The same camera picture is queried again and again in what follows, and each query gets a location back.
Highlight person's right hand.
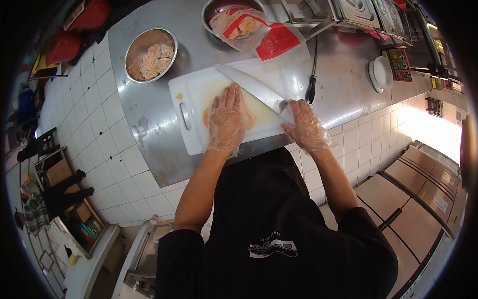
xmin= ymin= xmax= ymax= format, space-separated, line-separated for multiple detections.
xmin=281 ymin=99 xmax=334 ymax=154

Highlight person's left hand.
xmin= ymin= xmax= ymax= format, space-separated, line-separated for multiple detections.
xmin=203 ymin=83 xmax=257 ymax=158

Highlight person's right fingers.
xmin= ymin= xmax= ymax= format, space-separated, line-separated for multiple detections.
xmin=290 ymin=99 xmax=316 ymax=120

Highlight person's right thumb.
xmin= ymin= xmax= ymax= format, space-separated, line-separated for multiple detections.
xmin=281 ymin=123 xmax=300 ymax=139

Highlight large chef's knife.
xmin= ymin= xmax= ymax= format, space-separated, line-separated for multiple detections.
xmin=214 ymin=64 xmax=296 ymax=115

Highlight raw chicken piece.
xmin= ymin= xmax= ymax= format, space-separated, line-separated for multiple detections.
xmin=202 ymin=87 xmax=257 ymax=131

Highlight white plastic cutting board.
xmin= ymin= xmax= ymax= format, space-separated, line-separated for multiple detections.
xmin=168 ymin=59 xmax=296 ymax=156

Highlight plastic bag with chicken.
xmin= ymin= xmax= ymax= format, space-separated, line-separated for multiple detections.
xmin=209 ymin=6 xmax=272 ymax=52

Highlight empty red printed plastic bag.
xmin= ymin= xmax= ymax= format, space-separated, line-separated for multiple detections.
xmin=255 ymin=22 xmax=311 ymax=63

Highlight pile of raw chicken pieces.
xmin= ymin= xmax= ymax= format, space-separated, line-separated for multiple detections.
xmin=140 ymin=43 xmax=175 ymax=80

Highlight steel bowl under bags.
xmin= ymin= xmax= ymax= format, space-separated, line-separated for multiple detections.
xmin=201 ymin=0 xmax=268 ymax=37

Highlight steel bowl with meat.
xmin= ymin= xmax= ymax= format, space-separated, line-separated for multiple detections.
xmin=124 ymin=27 xmax=179 ymax=85

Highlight person's body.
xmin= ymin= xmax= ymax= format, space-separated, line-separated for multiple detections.
xmin=155 ymin=147 xmax=399 ymax=299

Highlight colourful picture card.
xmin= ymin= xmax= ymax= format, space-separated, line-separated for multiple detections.
xmin=386 ymin=48 xmax=413 ymax=83

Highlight steel food pans with lids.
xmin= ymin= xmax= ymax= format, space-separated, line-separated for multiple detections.
xmin=281 ymin=0 xmax=413 ymax=40

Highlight stainless steel refrigerator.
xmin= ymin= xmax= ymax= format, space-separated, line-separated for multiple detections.
xmin=353 ymin=141 xmax=468 ymax=299

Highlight red plastic containers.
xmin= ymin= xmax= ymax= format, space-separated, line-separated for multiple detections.
xmin=46 ymin=0 xmax=113 ymax=67

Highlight steel trolley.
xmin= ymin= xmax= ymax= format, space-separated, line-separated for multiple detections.
xmin=111 ymin=216 xmax=175 ymax=299

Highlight cardboard box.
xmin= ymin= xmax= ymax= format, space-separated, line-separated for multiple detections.
xmin=35 ymin=147 xmax=74 ymax=188

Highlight black handled sharpening steel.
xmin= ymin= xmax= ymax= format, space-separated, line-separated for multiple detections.
xmin=305 ymin=35 xmax=319 ymax=106

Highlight black wall socket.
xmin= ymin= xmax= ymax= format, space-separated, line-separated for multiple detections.
xmin=425 ymin=97 xmax=444 ymax=119

